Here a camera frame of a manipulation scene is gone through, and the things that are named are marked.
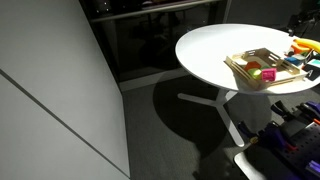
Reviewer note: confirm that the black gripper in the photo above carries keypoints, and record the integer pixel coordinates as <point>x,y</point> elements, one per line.
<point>305,19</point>

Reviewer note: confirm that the yellow banana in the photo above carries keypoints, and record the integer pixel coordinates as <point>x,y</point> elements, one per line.
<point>308,43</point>

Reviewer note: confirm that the light wooden tray box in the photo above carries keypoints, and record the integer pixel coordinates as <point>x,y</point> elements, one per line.
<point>256,86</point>

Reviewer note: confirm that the orange soft number dice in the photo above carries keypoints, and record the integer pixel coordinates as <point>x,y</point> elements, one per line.
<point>296,49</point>

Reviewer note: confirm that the grey toy cube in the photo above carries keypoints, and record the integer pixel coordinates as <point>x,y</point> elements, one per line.
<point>300,56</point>

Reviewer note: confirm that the blue toy cube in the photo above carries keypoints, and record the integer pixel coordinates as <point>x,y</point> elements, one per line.
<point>292,60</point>

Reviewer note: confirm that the green toy cube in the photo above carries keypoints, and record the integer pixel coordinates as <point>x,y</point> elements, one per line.
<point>265,67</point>

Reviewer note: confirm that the white cube with teal triangle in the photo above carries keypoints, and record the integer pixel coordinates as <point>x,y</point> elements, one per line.
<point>311,72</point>

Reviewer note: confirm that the magenta toy cube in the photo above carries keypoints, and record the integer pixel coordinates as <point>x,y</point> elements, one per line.
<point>269,74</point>

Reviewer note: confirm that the yellow-green toy cube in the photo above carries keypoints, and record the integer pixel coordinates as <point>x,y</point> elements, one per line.
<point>256,73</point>

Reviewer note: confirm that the black spring clamp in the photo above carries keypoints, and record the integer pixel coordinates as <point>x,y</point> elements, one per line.
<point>281,110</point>

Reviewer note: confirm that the purple black clamp orange tip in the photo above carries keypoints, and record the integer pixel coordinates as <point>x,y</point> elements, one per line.
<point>310,111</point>

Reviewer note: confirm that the purple clamp with orange tip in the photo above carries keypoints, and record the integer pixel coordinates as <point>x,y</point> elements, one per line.
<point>275,136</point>

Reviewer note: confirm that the dark spring clamp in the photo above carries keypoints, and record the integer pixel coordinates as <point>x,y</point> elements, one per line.
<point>247,130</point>

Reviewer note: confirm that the black perforated breadboard plate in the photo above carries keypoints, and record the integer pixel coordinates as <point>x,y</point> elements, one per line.
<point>305,146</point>

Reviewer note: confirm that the black platform top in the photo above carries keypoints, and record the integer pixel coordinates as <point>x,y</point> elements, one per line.
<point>260,166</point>

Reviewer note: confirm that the grey horizontal metal bar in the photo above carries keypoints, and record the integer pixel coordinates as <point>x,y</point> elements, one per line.
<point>150,9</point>

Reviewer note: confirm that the aluminium extrusion rail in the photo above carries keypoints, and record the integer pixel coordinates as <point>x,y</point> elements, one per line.
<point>314,167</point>

